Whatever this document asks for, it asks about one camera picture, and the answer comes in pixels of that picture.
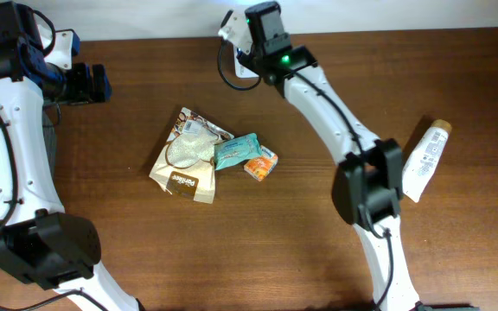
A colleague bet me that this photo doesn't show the white cream tube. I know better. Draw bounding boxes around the white cream tube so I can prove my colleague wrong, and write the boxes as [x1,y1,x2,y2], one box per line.
[402,119,452,203]

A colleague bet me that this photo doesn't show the teal wet wipes pack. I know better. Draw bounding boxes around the teal wet wipes pack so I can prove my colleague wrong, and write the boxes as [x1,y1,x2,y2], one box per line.
[214,133,262,170]

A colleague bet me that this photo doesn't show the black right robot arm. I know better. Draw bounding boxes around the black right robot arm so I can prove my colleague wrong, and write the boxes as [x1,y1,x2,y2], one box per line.
[238,1,419,310]

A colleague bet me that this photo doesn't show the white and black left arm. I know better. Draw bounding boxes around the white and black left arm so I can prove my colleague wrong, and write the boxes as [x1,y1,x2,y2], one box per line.
[0,1,142,310]

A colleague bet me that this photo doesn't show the white barcode scanner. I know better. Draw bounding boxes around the white barcode scanner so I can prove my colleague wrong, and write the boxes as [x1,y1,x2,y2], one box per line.
[233,47,258,79]

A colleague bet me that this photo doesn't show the grey perforated plastic basket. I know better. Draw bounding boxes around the grey perforated plastic basket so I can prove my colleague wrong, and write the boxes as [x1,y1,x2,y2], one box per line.
[42,104,62,176]

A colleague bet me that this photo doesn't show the orange juice carton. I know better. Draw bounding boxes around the orange juice carton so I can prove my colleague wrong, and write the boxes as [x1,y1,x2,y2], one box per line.
[244,145,278,181]

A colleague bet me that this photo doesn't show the black right camera cable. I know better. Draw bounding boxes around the black right camera cable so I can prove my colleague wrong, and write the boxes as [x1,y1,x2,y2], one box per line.
[216,38,263,92]

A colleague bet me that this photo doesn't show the beige seed pouch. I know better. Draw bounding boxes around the beige seed pouch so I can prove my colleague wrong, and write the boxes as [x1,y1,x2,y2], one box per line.
[149,107,234,204]

